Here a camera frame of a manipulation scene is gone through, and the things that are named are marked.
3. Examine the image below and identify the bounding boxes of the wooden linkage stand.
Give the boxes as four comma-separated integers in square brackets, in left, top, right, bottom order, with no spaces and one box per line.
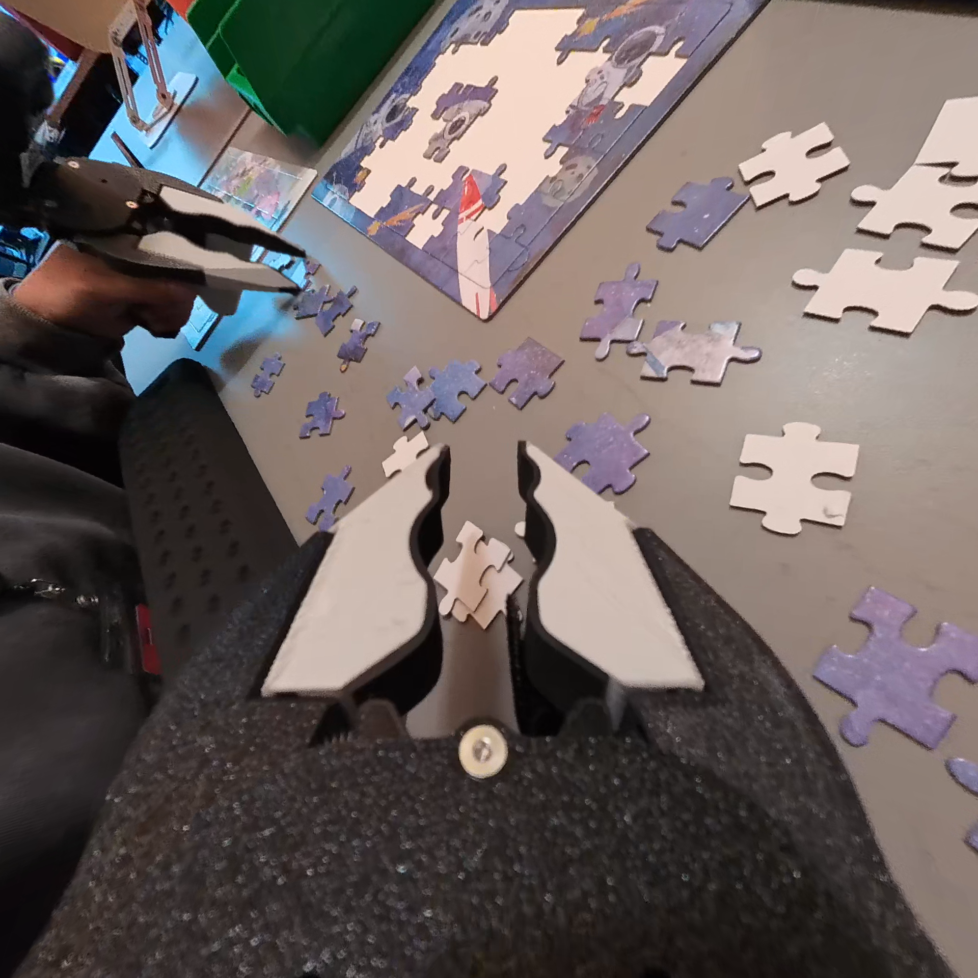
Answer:
[107,0,200,150]

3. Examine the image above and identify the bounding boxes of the comet print puzzle piece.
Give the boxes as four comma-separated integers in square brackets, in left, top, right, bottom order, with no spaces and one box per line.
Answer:
[365,200,448,253]

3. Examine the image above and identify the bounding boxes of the joined satellite puzzle pieces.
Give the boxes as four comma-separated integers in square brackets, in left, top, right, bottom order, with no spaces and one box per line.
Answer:
[422,80,499,161]

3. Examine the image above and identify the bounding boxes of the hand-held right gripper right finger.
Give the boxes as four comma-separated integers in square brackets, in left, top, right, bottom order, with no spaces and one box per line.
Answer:
[517,441,705,735]

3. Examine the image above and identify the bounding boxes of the person's left hand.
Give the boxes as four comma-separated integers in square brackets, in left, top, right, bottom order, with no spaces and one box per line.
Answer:
[15,244,201,341]

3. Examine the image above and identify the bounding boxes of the space puzzle board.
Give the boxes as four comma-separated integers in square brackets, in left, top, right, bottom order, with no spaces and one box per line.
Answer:
[313,0,769,320]

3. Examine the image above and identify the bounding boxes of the green plastic bin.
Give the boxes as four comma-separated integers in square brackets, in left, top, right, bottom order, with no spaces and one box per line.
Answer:
[187,0,437,148]

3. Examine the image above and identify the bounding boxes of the person's left forearm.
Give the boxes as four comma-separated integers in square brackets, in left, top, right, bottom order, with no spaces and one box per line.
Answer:
[0,279,131,383]

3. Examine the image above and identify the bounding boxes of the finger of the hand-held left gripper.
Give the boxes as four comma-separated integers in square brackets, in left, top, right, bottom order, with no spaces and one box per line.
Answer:
[155,185,308,259]
[136,229,303,295]

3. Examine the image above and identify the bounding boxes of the pile of loose puzzle pieces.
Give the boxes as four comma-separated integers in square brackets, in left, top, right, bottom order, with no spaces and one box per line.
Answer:
[306,95,978,857]

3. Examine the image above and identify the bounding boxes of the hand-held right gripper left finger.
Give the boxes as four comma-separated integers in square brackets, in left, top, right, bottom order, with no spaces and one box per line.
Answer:
[260,445,452,704]

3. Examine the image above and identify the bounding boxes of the black dotted mat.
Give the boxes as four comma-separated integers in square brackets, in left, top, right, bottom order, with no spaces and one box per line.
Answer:
[118,359,307,681]

